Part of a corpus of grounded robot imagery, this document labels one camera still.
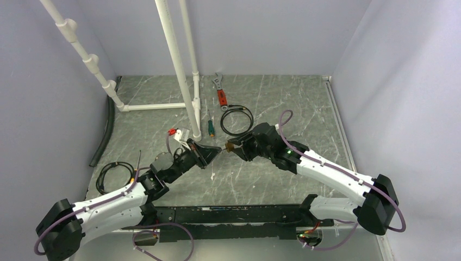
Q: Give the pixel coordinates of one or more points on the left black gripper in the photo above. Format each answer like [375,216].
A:
[203,155]

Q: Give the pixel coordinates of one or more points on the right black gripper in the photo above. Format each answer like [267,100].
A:
[244,152]

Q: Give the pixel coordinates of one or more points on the small brass padlock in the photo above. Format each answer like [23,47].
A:
[229,147]

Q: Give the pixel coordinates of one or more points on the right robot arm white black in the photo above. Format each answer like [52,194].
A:
[371,202]

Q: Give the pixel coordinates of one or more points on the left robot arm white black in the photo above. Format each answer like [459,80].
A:
[67,226]

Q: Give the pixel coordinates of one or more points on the black foam tube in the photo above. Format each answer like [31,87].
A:
[109,127]

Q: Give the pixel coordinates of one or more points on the green handle screwdriver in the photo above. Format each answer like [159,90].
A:
[211,129]

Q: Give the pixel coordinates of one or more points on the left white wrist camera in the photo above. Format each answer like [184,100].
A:
[181,135]

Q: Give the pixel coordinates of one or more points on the red handle adjustable wrench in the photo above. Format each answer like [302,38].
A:
[220,92]

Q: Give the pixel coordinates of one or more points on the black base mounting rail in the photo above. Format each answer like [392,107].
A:
[282,221]

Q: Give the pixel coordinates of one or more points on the aluminium rail right edge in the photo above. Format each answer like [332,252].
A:
[383,242]

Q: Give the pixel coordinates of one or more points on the white pvc pipe frame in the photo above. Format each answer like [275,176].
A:
[192,104]

